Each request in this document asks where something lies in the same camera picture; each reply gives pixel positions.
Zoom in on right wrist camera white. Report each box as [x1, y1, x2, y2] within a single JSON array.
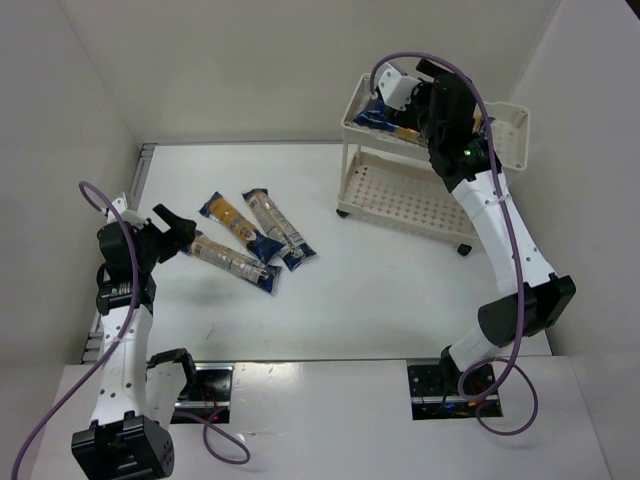
[[375, 63, 420, 111]]

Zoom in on white two-tier shelf cart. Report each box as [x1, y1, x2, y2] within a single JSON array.
[[335, 72, 530, 258]]

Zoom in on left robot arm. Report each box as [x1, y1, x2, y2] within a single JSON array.
[[71, 204, 196, 479]]

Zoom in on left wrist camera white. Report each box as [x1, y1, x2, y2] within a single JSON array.
[[105, 192, 147, 227]]

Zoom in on pasta bag clear label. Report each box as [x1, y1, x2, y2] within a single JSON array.
[[242, 188, 317, 272]]

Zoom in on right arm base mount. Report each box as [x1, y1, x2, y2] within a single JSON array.
[[407, 359, 503, 421]]

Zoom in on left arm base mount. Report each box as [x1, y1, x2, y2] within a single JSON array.
[[146, 362, 234, 428]]

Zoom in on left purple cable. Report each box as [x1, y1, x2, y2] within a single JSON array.
[[9, 180, 251, 480]]

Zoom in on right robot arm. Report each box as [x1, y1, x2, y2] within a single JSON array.
[[412, 54, 576, 385]]

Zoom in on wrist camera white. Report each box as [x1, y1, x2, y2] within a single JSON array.
[[105, 192, 147, 227], [375, 63, 420, 111]]

